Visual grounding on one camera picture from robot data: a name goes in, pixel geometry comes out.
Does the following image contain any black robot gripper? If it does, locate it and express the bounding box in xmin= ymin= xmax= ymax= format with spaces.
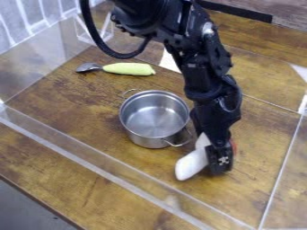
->
xmin=190 ymin=75 xmax=242 ymax=175

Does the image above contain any silver metal pot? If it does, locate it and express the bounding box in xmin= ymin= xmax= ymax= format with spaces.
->
xmin=119 ymin=89 xmax=194 ymax=149

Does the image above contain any white and red plush mushroom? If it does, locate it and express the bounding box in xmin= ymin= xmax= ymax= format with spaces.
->
xmin=174 ymin=131 xmax=238 ymax=181

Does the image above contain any yellow handled metal spoon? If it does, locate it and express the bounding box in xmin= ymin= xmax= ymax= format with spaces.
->
xmin=76 ymin=63 xmax=156 ymax=76

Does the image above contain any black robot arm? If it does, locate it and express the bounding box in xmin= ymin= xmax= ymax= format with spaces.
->
xmin=112 ymin=0 xmax=242 ymax=175

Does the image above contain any black coiled cable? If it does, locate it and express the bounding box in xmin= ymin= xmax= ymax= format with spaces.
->
xmin=77 ymin=0 xmax=154 ymax=60

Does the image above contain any black bar in background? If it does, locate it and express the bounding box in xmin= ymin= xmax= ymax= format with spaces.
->
xmin=198 ymin=0 xmax=274 ymax=23

